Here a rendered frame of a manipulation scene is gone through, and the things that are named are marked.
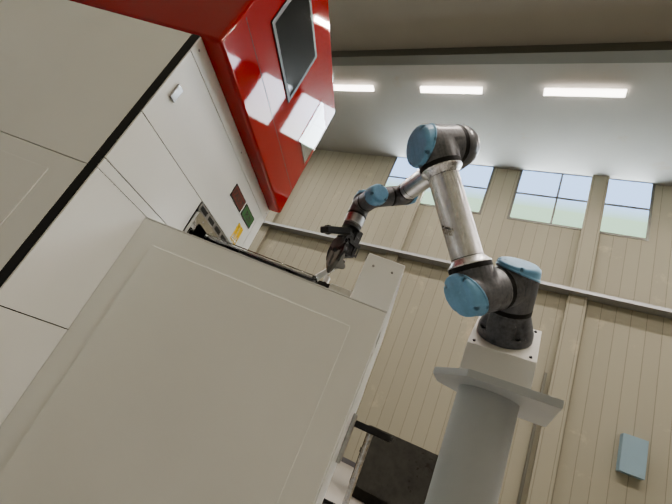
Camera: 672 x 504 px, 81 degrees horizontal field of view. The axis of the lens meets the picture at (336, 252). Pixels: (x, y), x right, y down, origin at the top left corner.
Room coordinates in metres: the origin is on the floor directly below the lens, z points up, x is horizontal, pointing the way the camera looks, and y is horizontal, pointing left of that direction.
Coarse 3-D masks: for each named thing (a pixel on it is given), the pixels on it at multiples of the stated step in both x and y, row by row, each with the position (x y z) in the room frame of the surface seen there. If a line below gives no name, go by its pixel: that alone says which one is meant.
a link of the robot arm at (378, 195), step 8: (376, 184) 1.23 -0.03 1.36; (368, 192) 1.24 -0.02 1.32; (376, 192) 1.23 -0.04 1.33; (384, 192) 1.23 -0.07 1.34; (392, 192) 1.26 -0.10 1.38; (360, 200) 1.30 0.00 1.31; (368, 200) 1.26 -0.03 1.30; (376, 200) 1.23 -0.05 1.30; (384, 200) 1.24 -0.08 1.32; (392, 200) 1.27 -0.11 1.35; (368, 208) 1.31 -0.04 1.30
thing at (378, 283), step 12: (372, 264) 0.89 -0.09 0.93; (384, 264) 0.88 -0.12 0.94; (396, 264) 0.87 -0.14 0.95; (360, 276) 0.89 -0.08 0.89; (372, 276) 0.88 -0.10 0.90; (384, 276) 0.88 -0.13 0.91; (396, 276) 0.87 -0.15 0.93; (360, 288) 0.89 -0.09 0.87; (372, 288) 0.88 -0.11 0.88; (384, 288) 0.88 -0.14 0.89; (396, 288) 0.87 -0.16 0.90; (360, 300) 0.88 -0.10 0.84; (372, 300) 0.88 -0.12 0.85; (384, 300) 0.87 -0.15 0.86; (384, 324) 0.99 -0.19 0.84
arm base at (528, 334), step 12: (492, 312) 1.02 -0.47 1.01; (504, 312) 0.99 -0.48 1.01; (480, 324) 1.08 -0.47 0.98; (492, 324) 1.03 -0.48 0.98; (504, 324) 1.00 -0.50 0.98; (516, 324) 0.99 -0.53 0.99; (528, 324) 0.99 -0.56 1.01; (492, 336) 1.03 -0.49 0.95; (504, 336) 1.01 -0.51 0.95; (516, 336) 1.01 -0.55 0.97; (528, 336) 1.01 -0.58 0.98; (516, 348) 1.02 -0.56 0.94
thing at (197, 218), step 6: (192, 216) 1.11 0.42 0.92; (198, 216) 1.11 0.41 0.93; (192, 222) 1.10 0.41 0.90; (198, 222) 1.13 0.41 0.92; (204, 222) 1.15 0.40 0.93; (186, 228) 1.10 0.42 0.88; (192, 228) 1.12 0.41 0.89; (204, 228) 1.17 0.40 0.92; (210, 228) 1.20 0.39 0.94; (210, 234) 1.22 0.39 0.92
